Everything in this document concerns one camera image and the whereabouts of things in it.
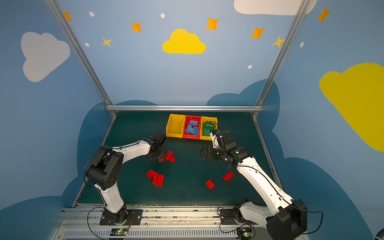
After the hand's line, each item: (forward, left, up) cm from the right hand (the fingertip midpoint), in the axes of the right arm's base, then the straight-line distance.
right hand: (209, 150), depth 79 cm
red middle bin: (+20, +13, -16) cm, 29 cm away
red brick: (+1, +29, -16) cm, 33 cm away
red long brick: (+6, +24, -16) cm, 30 cm away
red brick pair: (-11, +29, -17) cm, 35 cm away
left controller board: (-37, +42, -18) cm, 59 cm away
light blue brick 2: (+24, +8, -14) cm, 29 cm away
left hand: (+4, +29, -18) cm, 35 cm away
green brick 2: (+33, -1, -15) cm, 36 cm away
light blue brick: (+26, +12, -15) cm, 32 cm away
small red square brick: (+2, +22, -16) cm, 27 cm away
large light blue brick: (+32, +10, -15) cm, 37 cm away
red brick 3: (-12, -2, -17) cm, 21 cm away
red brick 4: (-7, -13, -18) cm, 23 cm away
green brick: (+28, -3, -16) cm, 32 cm away
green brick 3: (+24, 0, -16) cm, 29 cm away
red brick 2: (-9, +33, -15) cm, 38 cm away
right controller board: (-34, -19, -19) cm, 44 cm away
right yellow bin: (+33, +2, -12) cm, 35 cm away
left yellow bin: (+30, +24, -17) cm, 42 cm away
